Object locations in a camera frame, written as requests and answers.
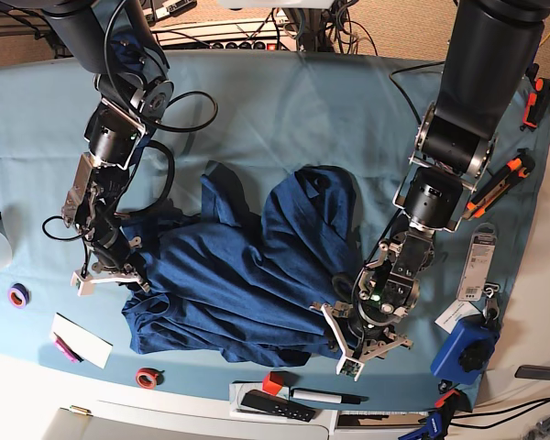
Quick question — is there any power strip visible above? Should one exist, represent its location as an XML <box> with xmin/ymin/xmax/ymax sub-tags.
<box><xmin>152</xmin><ymin>16</ymin><xmax>297</xmax><ymax>51</ymax></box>

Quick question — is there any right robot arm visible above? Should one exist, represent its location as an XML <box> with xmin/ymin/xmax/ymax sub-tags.
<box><xmin>40</xmin><ymin>1</ymin><xmax>182</xmax><ymax>296</ymax></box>

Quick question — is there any red cube block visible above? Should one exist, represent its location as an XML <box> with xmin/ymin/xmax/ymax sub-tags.
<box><xmin>261</xmin><ymin>371</ymin><xmax>285</xmax><ymax>396</ymax></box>

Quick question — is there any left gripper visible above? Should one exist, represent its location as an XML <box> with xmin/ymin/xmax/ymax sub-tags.
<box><xmin>310</xmin><ymin>302</ymin><xmax>413</xmax><ymax>381</ymax></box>

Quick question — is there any orange black utility knife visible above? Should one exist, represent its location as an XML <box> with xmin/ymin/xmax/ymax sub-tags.
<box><xmin>462</xmin><ymin>148</ymin><xmax>535</xmax><ymax>220</ymax></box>

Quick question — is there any black phone device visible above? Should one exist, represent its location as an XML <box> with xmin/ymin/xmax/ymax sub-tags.
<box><xmin>514</xmin><ymin>365</ymin><xmax>550</xmax><ymax>380</ymax></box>

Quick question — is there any white marker pen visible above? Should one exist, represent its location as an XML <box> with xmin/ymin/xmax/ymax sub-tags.
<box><xmin>290</xmin><ymin>388</ymin><xmax>368</xmax><ymax>405</ymax></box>

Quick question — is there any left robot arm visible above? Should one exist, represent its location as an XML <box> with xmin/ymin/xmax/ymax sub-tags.
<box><xmin>319</xmin><ymin>1</ymin><xmax>550</xmax><ymax>380</ymax></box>

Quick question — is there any blue box with knob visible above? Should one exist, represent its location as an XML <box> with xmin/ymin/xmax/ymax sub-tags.
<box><xmin>430</xmin><ymin>315</ymin><xmax>501</xmax><ymax>385</ymax></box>

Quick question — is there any packaged tool blister pack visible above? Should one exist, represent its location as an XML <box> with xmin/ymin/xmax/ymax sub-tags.
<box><xmin>456</xmin><ymin>223</ymin><xmax>498</xmax><ymax>302</ymax></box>

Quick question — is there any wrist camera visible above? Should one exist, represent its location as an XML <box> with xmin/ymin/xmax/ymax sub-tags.
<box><xmin>71</xmin><ymin>270</ymin><xmax>94</xmax><ymax>297</ymax></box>
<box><xmin>335</xmin><ymin>356</ymin><xmax>365</xmax><ymax>381</ymax></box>

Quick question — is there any white paper card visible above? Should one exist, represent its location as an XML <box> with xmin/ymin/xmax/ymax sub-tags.
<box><xmin>49</xmin><ymin>313</ymin><xmax>113</xmax><ymax>369</ymax></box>

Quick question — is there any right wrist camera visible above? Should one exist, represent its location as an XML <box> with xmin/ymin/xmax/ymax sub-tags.
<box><xmin>71</xmin><ymin>270</ymin><xmax>94</xmax><ymax>297</ymax></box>

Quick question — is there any black remote control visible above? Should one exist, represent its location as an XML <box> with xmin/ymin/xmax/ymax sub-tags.
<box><xmin>241</xmin><ymin>390</ymin><xmax>316</xmax><ymax>422</ymax></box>

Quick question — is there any orange black clamp top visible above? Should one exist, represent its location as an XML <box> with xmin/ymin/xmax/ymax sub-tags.
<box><xmin>520</xmin><ymin>78</ymin><xmax>550</xmax><ymax>131</ymax></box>

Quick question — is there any purple tape roll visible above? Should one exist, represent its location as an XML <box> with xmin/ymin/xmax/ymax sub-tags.
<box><xmin>7</xmin><ymin>283</ymin><xmax>30</xmax><ymax>309</ymax></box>

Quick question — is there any pink marker pen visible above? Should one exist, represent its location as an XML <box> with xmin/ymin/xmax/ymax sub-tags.
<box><xmin>51</xmin><ymin>333</ymin><xmax>83</xmax><ymax>363</ymax></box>

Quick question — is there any white label card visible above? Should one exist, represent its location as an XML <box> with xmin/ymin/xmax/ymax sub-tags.
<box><xmin>434</xmin><ymin>300</ymin><xmax>480</xmax><ymax>334</ymax></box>

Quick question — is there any orange clamp bottom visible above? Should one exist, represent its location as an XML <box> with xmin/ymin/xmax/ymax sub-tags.
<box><xmin>434</xmin><ymin>389</ymin><xmax>461</xmax><ymax>409</ymax></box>

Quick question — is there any red tape roll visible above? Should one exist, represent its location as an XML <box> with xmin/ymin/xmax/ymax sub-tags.
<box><xmin>135</xmin><ymin>368</ymin><xmax>164</xmax><ymax>390</ymax></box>

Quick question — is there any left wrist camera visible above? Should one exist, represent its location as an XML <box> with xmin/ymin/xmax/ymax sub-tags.
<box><xmin>335</xmin><ymin>356</ymin><xmax>365</xmax><ymax>381</ymax></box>

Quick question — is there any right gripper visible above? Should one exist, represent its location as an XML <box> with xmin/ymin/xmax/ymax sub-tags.
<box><xmin>75</xmin><ymin>237</ymin><xmax>150</xmax><ymax>292</ymax></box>

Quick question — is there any dark blue t-shirt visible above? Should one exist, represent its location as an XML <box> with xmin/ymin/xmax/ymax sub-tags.
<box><xmin>122</xmin><ymin>163</ymin><xmax>358</xmax><ymax>368</ymax></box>

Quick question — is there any blue spring clamp bottom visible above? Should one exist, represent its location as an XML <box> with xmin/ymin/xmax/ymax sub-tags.
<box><xmin>398</xmin><ymin>412</ymin><xmax>452</xmax><ymax>440</ymax></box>

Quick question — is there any light blue table cloth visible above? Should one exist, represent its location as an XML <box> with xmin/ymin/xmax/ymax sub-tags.
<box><xmin>0</xmin><ymin>48</ymin><xmax>550</xmax><ymax>413</ymax></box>

